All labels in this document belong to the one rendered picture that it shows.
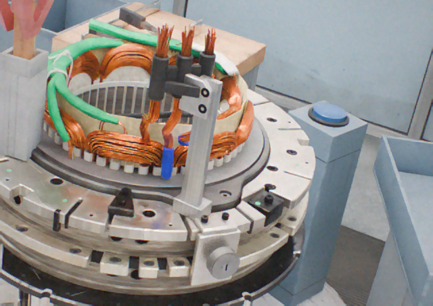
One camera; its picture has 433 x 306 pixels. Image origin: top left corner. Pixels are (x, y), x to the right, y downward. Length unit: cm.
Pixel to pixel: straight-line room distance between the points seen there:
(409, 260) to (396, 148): 19
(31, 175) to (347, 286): 187
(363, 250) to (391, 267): 179
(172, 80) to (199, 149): 6
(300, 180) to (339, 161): 27
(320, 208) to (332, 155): 8
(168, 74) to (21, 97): 13
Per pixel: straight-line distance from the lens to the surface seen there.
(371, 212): 290
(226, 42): 108
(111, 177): 68
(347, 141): 100
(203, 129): 62
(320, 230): 106
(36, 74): 68
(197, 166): 64
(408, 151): 94
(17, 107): 69
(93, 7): 121
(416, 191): 92
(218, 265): 65
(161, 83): 61
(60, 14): 123
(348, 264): 259
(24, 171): 70
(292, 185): 73
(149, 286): 69
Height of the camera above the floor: 146
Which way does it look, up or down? 28 degrees down
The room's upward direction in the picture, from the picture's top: 10 degrees clockwise
